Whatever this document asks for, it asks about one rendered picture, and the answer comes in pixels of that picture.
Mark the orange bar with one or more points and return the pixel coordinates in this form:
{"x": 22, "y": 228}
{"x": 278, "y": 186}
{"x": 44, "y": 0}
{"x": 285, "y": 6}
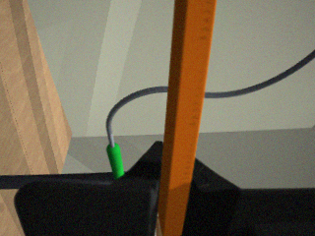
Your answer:
{"x": 193, "y": 23}

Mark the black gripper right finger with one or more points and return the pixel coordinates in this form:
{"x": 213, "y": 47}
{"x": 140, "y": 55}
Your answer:
{"x": 216, "y": 207}

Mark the grey wire loop game on base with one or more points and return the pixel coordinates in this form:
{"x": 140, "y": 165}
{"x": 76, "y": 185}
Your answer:
{"x": 8, "y": 182}

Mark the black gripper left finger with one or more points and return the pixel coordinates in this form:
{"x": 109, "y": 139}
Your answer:
{"x": 127, "y": 207}

